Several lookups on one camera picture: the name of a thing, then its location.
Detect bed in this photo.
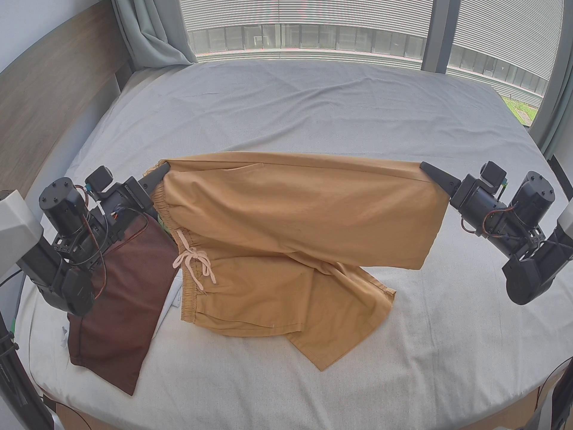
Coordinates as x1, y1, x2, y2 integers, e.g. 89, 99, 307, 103
0, 0, 573, 430

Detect grey-green curtain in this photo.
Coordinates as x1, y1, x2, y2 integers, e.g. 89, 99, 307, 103
107, 0, 198, 71

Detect white garment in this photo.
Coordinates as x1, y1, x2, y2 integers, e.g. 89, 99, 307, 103
155, 272, 183, 333

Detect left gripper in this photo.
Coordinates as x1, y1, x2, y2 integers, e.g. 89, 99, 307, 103
100, 162, 172, 224

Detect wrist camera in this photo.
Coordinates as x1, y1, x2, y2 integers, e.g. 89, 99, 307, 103
84, 166, 115, 197
476, 161, 509, 194

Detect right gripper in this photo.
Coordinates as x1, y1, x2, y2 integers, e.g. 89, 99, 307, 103
419, 161, 503, 237

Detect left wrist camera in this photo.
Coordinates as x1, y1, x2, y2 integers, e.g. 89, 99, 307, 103
84, 166, 115, 197

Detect green garment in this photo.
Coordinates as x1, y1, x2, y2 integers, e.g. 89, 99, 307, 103
158, 215, 175, 246

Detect window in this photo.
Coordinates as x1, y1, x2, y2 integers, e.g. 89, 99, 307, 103
172, 0, 573, 162

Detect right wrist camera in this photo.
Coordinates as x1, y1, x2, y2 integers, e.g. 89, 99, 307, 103
476, 161, 509, 194

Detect mustard yellow shorts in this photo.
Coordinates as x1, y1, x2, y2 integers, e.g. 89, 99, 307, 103
151, 150, 451, 372

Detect brown garment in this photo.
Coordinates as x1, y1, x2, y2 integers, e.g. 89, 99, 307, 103
66, 212, 181, 397

